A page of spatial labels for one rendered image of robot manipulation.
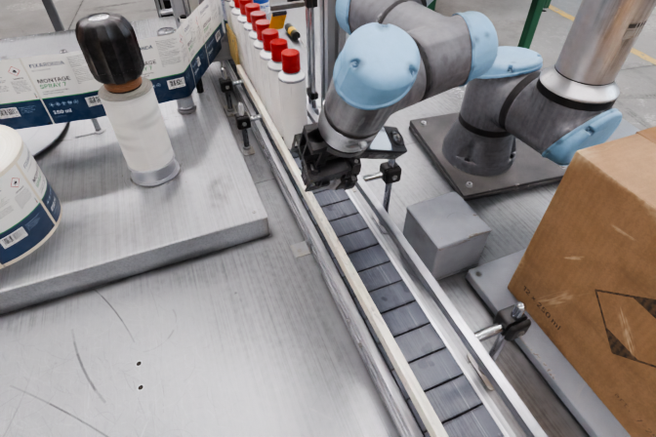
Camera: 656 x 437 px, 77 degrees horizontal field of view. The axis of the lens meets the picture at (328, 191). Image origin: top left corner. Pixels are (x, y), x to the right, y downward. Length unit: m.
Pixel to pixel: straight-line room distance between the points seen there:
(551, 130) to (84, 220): 0.79
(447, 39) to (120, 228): 0.59
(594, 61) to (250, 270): 0.61
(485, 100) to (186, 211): 0.57
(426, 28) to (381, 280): 0.36
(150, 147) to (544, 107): 0.66
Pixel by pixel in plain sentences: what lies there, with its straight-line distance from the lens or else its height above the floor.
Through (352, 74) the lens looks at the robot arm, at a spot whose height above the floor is 1.22.
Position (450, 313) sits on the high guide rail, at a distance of 0.53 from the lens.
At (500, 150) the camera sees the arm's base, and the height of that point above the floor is 0.91.
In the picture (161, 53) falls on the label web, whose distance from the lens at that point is 0.97.
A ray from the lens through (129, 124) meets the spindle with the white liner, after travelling 0.77.
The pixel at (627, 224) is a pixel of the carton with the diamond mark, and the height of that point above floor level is 1.08.
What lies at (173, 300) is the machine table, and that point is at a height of 0.83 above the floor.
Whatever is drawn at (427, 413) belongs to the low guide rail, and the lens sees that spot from 0.53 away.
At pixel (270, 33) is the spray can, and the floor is 1.08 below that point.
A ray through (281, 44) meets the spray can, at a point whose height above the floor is 1.08.
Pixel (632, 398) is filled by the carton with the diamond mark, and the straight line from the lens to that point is 0.64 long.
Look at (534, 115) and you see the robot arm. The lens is 0.77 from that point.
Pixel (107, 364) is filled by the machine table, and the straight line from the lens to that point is 0.70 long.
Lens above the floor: 1.40
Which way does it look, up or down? 43 degrees down
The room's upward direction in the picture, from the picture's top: straight up
